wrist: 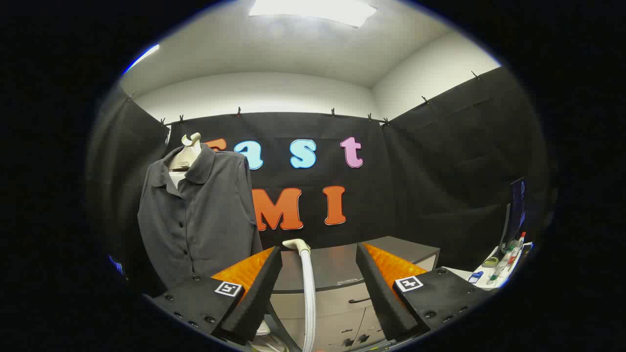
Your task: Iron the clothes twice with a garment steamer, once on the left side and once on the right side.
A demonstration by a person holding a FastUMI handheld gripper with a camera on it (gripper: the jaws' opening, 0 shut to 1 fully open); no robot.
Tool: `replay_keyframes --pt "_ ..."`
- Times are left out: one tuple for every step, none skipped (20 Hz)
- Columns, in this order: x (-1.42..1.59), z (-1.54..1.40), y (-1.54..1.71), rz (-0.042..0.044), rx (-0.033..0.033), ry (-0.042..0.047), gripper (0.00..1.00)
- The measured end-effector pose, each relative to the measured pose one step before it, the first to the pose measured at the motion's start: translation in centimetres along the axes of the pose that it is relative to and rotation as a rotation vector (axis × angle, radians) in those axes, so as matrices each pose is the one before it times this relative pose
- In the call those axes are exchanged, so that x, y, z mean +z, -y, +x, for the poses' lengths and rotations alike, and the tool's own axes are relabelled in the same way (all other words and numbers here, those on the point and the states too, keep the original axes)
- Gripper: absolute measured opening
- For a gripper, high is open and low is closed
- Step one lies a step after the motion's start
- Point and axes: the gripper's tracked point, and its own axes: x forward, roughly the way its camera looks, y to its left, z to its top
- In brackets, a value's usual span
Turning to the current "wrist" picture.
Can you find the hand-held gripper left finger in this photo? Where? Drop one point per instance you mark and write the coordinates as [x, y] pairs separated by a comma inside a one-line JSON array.
[[261, 293]]

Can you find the red-capped bottle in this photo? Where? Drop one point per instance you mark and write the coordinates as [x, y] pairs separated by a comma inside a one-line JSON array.
[[517, 250]]

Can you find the narrow ceiling light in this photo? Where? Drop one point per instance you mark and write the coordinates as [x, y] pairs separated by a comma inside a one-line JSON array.
[[142, 57]]

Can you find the green-capped bottle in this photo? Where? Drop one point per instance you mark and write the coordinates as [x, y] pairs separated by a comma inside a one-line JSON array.
[[499, 271]]

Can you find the small green object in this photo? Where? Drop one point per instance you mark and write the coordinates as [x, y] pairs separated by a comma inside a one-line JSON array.
[[490, 261]]

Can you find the large ceiling light panel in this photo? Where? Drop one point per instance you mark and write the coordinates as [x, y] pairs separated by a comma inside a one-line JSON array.
[[313, 10]]

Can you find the dark grey button shirt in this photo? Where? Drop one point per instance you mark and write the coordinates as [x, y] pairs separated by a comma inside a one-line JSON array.
[[205, 220]]

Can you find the cream clothes hanger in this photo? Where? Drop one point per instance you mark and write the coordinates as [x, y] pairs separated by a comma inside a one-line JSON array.
[[188, 154]]

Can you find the small blue object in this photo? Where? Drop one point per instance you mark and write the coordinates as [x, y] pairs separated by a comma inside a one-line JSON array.
[[475, 277]]

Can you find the black backdrop cloth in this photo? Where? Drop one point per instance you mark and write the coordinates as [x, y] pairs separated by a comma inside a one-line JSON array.
[[440, 171]]

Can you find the grey drawer cabinet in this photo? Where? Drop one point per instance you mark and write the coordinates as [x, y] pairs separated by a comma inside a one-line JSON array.
[[327, 266]]

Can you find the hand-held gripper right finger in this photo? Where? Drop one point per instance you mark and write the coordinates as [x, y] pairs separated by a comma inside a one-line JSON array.
[[384, 298]]

